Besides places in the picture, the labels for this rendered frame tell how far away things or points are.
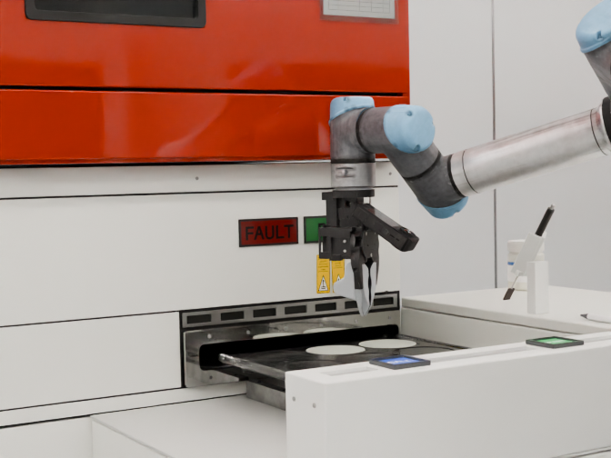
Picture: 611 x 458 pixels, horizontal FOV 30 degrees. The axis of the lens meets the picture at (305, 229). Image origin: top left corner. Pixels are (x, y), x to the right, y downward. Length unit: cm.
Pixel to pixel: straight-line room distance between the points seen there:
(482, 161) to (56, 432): 80
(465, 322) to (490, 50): 234
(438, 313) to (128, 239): 57
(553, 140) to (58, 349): 84
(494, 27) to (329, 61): 229
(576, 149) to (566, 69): 271
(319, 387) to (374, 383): 7
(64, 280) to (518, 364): 74
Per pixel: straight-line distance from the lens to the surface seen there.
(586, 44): 164
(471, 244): 416
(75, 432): 189
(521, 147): 180
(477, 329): 197
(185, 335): 192
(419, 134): 180
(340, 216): 191
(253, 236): 197
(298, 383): 138
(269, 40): 195
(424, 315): 209
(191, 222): 192
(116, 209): 187
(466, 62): 416
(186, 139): 186
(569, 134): 177
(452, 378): 144
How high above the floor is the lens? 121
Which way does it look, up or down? 3 degrees down
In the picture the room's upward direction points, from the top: 1 degrees counter-clockwise
